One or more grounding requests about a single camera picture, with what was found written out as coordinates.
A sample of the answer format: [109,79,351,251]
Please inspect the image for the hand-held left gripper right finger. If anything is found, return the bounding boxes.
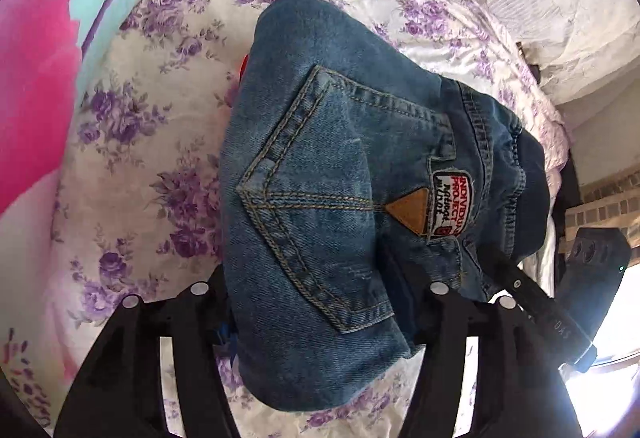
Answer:
[380,238,583,438]

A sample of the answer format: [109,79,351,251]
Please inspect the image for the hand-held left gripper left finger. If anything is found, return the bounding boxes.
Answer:
[54,268,241,438]

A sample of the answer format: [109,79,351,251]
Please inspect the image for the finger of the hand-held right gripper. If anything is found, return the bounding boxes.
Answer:
[492,258,556,319]

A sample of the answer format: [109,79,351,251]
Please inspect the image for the blue denim pants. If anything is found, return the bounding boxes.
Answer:
[220,0,547,414]

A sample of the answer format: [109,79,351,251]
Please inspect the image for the beige checked curtain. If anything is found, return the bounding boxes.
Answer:
[560,171,640,264]

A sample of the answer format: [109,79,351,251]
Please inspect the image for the dark furniture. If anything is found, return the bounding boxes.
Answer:
[550,153,583,299]

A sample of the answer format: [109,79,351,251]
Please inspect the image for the purple floral bedsheet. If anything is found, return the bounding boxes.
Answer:
[0,0,576,438]

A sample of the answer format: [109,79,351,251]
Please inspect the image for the folded floral quilt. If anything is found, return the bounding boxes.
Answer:
[0,0,221,219]

